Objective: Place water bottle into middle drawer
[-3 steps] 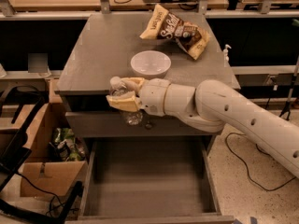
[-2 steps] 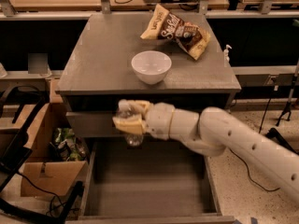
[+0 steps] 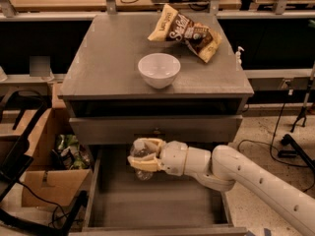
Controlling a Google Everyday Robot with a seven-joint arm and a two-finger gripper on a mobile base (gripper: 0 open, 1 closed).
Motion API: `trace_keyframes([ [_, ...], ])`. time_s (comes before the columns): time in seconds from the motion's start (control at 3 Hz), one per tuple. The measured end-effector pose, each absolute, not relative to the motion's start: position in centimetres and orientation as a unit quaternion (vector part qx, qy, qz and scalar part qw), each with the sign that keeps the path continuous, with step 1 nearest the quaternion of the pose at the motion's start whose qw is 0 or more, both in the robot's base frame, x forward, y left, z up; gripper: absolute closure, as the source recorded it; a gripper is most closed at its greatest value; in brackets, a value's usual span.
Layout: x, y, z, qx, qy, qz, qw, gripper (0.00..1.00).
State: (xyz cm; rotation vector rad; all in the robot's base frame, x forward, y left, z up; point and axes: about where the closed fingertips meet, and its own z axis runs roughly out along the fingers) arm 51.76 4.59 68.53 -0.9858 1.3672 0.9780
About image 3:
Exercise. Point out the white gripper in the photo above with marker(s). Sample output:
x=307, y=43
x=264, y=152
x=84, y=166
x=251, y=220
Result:
x=173, y=157

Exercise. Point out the clear plastic water bottle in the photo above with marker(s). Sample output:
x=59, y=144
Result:
x=142, y=148

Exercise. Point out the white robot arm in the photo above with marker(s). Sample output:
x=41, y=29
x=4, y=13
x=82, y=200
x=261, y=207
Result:
x=219, y=169

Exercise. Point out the grey middle drawer front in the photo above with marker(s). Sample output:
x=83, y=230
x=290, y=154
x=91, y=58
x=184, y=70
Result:
x=125, y=130

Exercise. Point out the open grey bottom drawer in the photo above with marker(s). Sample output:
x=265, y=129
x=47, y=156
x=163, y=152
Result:
x=122, y=205

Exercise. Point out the grey wooden drawer cabinet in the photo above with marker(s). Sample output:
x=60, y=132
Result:
x=120, y=87

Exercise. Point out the small white pump bottle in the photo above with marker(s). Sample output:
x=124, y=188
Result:
x=238, y=57

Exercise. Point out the white ceramic bowl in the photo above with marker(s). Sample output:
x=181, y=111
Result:
x=159, y=70

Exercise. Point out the green snack bags in box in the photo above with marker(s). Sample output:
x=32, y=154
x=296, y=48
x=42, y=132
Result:
x=68, y=154

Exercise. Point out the brown cardboard box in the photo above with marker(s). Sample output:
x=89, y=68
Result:
x=49, y=183

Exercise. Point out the yellow brown chip bag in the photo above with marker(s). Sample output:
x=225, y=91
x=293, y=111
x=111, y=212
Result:
x=174, y=26

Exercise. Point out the black stand base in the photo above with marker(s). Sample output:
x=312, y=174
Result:
x=296, y=151

